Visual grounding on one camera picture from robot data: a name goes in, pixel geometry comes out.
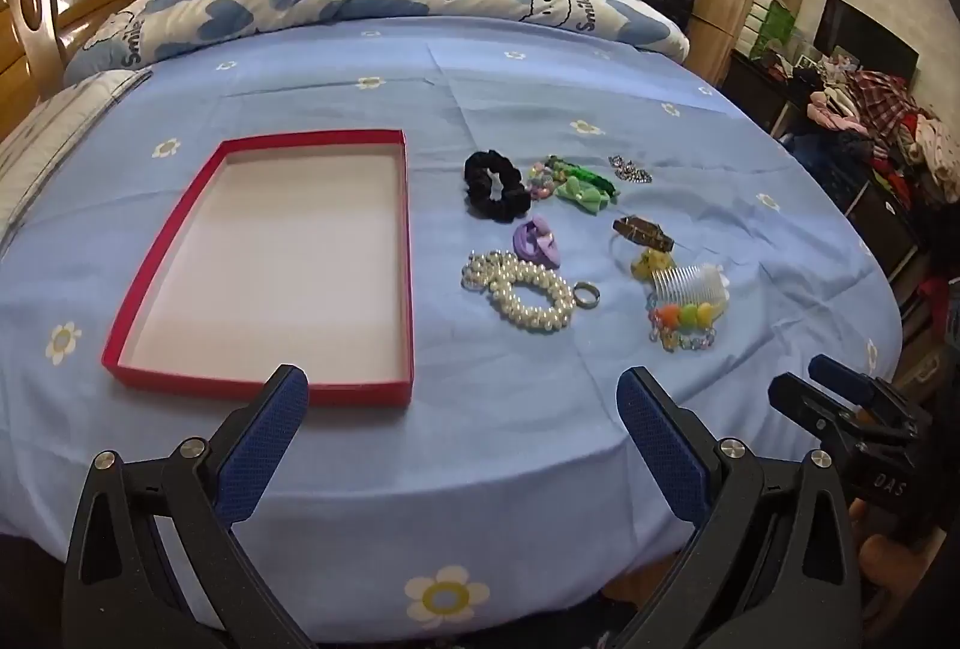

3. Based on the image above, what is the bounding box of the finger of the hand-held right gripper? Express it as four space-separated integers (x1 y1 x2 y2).
810 354 878 411
768 372 852 444

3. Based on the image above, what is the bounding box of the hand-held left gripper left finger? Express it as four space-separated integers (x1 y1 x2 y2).
62 364 316 649

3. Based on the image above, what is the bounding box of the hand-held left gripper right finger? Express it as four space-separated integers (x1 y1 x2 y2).
615 366 863 649

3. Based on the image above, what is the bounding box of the clear comb with hearts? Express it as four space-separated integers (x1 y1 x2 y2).
646 262 732 329

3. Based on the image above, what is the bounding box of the yellow hair clip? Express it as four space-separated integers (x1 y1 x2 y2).
628 249 673 281

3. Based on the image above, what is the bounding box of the red shallow box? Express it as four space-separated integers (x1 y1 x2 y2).
101 128 416 407

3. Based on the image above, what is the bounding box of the pearl bracelet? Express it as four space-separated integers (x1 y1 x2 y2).
461 250 577 330

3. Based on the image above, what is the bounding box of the gold mesh band watch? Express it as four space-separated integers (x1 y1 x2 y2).
611 215 676 275

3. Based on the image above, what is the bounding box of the light green hair tie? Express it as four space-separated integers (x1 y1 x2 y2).
555 178 610 216

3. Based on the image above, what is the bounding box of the green braided hair tie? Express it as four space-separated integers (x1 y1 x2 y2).
546 154 617 197

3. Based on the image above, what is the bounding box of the black scrunchie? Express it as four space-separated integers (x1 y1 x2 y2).
463 149 530 224

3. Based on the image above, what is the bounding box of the colourful bead bracelet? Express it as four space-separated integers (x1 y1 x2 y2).
525 163 560 201

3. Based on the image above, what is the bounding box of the person's right hand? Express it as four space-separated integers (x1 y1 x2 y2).
851 503 931 616

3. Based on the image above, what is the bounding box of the pile of clothes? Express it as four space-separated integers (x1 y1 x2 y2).
806 67 960 204

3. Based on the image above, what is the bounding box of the silver rhinestone hair clip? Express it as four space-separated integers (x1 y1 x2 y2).
607 154 653 184

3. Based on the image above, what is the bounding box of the dark side table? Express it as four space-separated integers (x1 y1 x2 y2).
724 49 812 134

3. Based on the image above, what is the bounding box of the black television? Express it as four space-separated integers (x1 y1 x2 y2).
814 0 920 80

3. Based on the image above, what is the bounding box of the green and white bag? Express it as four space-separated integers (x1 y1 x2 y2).
746 0 797 59

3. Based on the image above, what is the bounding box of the blue flower print bed sheet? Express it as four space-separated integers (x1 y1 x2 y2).
0 14 902 642

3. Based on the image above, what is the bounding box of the striped grey pillow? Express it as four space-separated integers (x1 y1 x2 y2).
0 67 155 245

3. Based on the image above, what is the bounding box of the pastel chain bracelet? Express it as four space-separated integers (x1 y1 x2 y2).
646 319 718 354

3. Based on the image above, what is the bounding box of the purple hair tie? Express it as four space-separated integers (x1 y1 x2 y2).
511 217 565 268

